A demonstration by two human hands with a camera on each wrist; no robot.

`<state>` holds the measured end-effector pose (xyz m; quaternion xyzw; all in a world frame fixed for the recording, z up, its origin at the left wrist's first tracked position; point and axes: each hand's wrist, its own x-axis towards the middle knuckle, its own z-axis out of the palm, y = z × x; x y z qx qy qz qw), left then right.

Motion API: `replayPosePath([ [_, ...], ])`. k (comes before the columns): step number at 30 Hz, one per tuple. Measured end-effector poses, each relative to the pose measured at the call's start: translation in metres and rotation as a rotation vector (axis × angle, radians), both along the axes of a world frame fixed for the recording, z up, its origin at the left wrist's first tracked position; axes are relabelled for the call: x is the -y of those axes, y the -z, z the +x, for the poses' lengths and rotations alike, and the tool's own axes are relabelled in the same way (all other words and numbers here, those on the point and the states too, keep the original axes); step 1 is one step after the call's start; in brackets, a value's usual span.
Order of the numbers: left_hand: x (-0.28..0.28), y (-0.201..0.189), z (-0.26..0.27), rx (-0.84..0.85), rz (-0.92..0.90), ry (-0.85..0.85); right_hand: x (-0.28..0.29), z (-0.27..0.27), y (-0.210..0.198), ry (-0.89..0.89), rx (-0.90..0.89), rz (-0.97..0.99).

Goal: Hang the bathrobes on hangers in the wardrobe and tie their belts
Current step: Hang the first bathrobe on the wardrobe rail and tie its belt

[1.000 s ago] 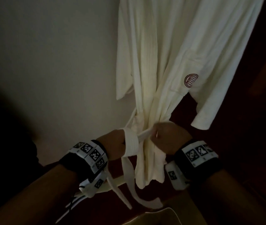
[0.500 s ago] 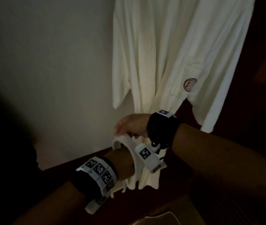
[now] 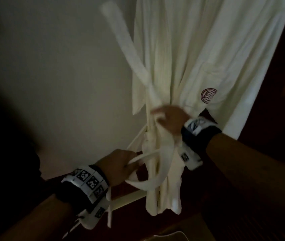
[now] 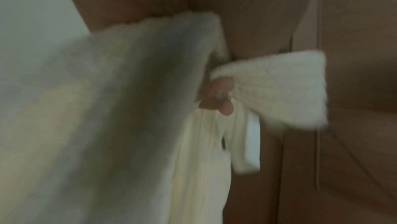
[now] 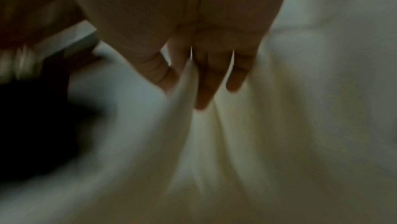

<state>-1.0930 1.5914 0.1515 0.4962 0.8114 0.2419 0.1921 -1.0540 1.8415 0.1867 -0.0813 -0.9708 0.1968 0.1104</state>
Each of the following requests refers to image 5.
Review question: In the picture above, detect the person's right hand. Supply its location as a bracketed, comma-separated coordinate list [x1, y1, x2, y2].
[62, 0, 294, 110]

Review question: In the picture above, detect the white bed sheet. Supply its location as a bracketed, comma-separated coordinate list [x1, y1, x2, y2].
[0, 0, 397, 224]

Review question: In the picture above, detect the brown wooden furniture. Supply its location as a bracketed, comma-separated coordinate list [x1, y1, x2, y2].
[0, 0, 89, 47]

